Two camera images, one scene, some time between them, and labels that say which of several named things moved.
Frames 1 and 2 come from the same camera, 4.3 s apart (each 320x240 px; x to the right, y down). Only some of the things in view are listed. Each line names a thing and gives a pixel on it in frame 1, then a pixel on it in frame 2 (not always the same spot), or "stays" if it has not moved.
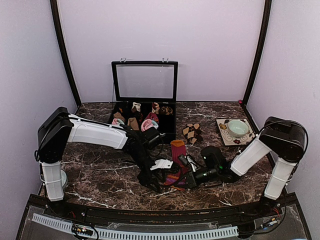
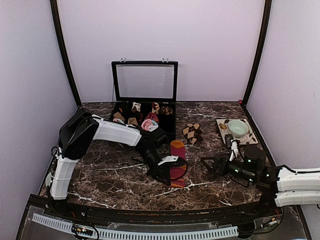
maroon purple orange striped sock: [177, 176] stays
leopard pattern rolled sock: [166, 110] stays
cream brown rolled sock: [136, 107] stays
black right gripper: [191, 179] to [217, 162]
